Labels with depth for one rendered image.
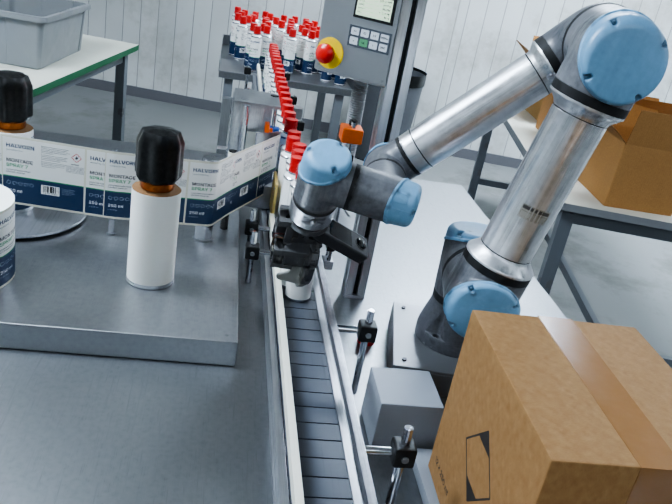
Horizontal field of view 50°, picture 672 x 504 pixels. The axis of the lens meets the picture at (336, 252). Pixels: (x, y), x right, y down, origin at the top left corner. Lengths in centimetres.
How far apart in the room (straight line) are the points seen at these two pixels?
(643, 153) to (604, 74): 184
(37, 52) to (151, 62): 302
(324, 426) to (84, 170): 77
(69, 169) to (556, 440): 113
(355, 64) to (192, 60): 478
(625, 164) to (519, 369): 204
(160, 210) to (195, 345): 25
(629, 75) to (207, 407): 79
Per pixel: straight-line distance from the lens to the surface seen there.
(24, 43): 334
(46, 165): 160
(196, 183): 156
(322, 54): 145
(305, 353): 126
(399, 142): 123
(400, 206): 112
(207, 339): 127
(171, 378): 125
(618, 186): 289
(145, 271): 139
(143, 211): 134
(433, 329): 136
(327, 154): 110
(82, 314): 132
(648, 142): 288
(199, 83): 621
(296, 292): 141
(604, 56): 105
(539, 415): 82
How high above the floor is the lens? 155
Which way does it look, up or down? 24 degrees down
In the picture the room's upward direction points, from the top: 11 degrees clockwise
